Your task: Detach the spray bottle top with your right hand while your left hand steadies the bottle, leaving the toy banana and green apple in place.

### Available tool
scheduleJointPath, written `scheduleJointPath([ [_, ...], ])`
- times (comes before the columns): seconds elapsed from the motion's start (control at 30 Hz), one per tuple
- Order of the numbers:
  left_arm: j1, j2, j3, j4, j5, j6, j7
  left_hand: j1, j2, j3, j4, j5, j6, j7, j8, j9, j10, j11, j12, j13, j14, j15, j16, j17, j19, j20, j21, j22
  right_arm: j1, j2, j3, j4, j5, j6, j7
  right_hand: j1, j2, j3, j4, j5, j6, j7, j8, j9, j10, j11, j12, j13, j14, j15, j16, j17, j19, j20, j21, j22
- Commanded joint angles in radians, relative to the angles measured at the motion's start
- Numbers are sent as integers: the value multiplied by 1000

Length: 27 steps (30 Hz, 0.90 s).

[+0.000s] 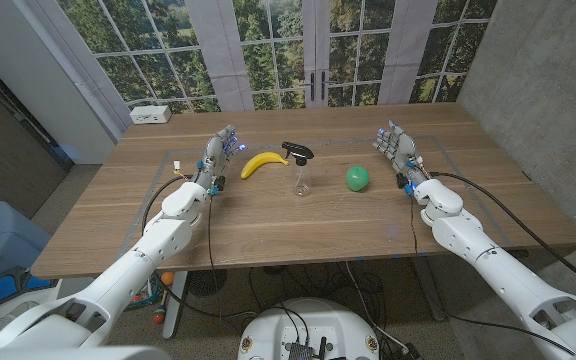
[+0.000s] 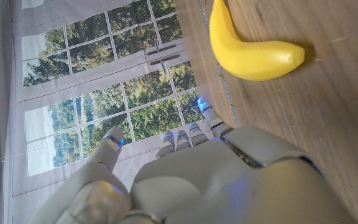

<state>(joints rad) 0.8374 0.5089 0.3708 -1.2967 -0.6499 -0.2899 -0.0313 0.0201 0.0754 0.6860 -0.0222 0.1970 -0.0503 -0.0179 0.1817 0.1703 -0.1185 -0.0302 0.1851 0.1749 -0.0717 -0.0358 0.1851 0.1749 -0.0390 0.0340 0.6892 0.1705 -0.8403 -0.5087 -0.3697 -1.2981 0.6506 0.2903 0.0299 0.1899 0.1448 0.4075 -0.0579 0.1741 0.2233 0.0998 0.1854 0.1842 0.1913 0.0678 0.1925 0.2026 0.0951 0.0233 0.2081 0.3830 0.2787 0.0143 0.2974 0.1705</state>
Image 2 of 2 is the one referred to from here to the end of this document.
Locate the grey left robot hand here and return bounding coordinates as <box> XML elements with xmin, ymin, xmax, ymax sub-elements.
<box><xmin>29</xmin><ymin>96</ymin><xmax>358</xmax><ymax>224</ymax></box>

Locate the yellow toy banana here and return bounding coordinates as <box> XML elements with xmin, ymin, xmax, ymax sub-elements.
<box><xmin>209</xmin><ymin>0</ymin><xmax>306</xmax><ymax>82</ymax></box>

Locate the printed window backdrop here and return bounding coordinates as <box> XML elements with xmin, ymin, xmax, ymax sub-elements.
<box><xmin>0</xmin><ymin>0</ymin><xmax>239</xmax><ymax>224</ymax></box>

